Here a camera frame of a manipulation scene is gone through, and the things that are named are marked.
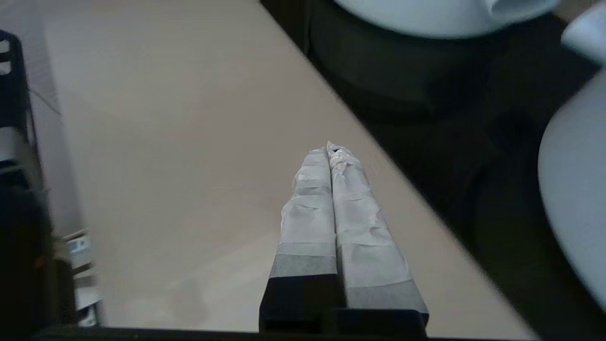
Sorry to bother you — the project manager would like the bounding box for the black equipment frame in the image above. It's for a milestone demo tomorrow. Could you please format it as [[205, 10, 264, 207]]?
[[0, 28, 53, 341]]

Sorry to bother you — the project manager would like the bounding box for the white pot with steel insert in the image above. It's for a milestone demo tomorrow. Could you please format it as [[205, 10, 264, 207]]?
[[331, 0, 561, 39], [537, 2, 606, 311]]

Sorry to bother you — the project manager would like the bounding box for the large black induction cooktop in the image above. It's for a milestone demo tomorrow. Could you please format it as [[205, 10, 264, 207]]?
[[260, 0, 606, 341]]

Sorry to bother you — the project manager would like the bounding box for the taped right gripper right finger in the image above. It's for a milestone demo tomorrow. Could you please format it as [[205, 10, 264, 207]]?
[[327, 141, 430, 327]]

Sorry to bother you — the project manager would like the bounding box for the white plastic box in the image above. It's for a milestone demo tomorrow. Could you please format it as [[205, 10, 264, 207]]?
[[66, 230, 102, 327]]

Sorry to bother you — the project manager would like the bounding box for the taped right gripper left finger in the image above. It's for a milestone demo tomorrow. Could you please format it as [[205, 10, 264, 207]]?
[[259, 147, 339, 332]]

